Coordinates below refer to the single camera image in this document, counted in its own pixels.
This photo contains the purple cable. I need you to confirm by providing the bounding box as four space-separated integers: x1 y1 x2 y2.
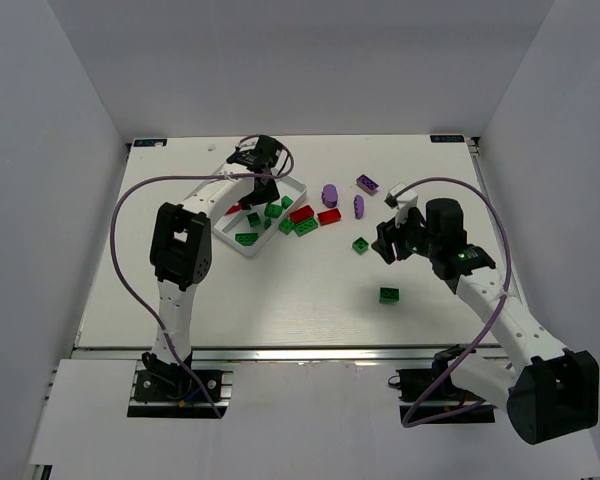
389 177 512 429
109 134 295 419

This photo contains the green lego two-by-two brick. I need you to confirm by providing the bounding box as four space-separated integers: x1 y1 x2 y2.
379 287 400 304

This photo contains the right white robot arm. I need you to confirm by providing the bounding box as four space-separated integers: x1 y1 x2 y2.
372 194 599 445

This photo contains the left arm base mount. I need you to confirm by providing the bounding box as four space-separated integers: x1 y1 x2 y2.
127 366 233 420

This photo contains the red lego brick right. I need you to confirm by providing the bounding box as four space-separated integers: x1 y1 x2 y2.
317 208 341 226

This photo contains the green lego brick by tray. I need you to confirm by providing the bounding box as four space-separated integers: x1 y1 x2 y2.
278 218 295 235

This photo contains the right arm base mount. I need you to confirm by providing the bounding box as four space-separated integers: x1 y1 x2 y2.
387 345 495 425

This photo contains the purple rounded lego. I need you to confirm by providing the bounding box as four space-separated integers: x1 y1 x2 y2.
321 184 339 209

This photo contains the purple arched lego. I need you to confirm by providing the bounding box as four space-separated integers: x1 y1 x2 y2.
353 195 365 220

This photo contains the purple lego brick far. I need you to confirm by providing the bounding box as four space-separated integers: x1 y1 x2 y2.
356 174 379 195

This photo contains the red lego brick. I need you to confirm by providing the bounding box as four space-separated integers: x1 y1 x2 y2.
289 205 314 224
317 208 341 226

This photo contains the green rounded lego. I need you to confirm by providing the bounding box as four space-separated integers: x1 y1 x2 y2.
264 203 283 218

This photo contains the red lego brick upper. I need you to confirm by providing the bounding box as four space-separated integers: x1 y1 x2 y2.
289 205 314 224

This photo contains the right blue label sticker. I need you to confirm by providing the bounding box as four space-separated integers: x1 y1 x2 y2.
429 134 465 143

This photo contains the green lego square brick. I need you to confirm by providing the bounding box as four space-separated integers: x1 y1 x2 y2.
246 213 262 229

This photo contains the white divided tray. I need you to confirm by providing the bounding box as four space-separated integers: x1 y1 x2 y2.
213 177 307 258

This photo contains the green L-shaped lego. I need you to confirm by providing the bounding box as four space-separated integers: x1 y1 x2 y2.
234 232 259 247

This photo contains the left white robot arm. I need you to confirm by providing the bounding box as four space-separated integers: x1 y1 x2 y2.
142 135 284 399

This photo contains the red rounded lego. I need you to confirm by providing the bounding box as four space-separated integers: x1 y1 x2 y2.
226 203 242 215

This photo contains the blue label sticker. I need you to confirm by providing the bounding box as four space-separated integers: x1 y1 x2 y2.
429 134 465 143
132 138 167 148

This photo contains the left blue label sticker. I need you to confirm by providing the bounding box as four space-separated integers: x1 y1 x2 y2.
132 138 167 148

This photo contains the green long lego brick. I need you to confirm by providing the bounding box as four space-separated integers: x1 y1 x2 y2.
294 218 319 237

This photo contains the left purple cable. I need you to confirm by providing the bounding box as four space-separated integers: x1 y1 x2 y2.
109 134 295 419

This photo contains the aluminium table frame rail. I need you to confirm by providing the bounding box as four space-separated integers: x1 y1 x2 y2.
72 344 511 365

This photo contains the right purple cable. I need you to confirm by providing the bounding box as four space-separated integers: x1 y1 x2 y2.
389 177 512 429

